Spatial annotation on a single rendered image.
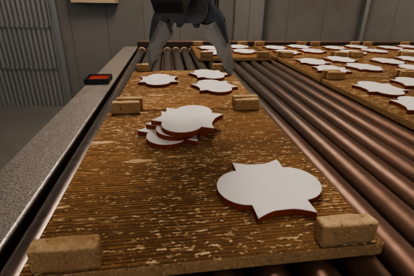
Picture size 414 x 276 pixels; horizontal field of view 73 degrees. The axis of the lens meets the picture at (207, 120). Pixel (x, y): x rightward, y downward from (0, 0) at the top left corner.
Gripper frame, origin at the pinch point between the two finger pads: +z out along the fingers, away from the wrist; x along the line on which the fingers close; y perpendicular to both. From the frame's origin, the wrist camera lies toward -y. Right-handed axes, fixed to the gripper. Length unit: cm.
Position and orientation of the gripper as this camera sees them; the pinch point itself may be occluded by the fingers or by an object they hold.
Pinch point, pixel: (188, 74)
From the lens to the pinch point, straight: 50.0
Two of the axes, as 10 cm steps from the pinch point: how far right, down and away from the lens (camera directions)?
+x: -9.6, -1.2, 2.4
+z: -0.2, 9.2, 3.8
